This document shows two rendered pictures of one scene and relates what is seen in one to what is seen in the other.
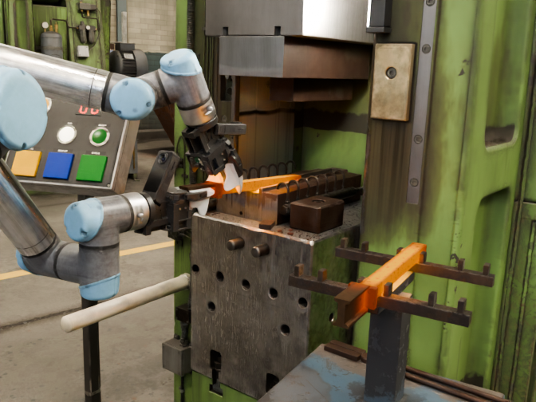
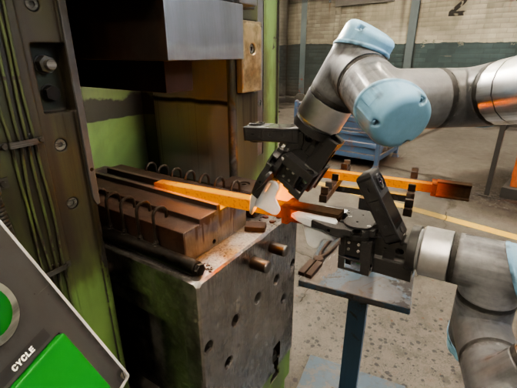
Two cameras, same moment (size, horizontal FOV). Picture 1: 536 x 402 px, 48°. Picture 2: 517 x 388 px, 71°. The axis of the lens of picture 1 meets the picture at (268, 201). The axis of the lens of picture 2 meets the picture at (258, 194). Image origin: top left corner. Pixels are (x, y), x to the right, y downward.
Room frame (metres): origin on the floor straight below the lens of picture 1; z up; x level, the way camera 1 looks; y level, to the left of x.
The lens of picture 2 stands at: (1.45, 0.72, 1.28)
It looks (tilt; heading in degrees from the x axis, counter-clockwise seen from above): 21 degrees down; 265
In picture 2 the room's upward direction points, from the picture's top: straight up
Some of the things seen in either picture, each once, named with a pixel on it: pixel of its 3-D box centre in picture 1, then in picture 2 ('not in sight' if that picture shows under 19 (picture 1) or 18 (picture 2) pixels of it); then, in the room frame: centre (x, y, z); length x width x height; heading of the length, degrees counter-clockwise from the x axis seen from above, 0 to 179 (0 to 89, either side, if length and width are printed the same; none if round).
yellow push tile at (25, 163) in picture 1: (26, 163); not in sight; (1.65, 0.68, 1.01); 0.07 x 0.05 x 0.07; 78
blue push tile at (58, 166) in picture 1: (59, 166); not in sight; (1.62, 0.58, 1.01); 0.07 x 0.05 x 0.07; 78
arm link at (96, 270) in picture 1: (92, 267); (481, 332); (1.09, 0.33, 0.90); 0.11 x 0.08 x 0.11; 66
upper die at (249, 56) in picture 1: (299, 59); (125, 32); (1.65, -0.07, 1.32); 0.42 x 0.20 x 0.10; 143
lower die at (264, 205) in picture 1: (293, 190); (146, 202); (1.65, -0.07, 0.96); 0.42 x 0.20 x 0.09; 143
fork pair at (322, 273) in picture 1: (334, 257); (366, 193); (1.10, -0.13, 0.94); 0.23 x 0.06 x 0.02; 151
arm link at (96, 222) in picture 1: (98, 219); (494, 269); (1.09, 0.32, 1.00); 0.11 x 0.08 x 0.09; 143
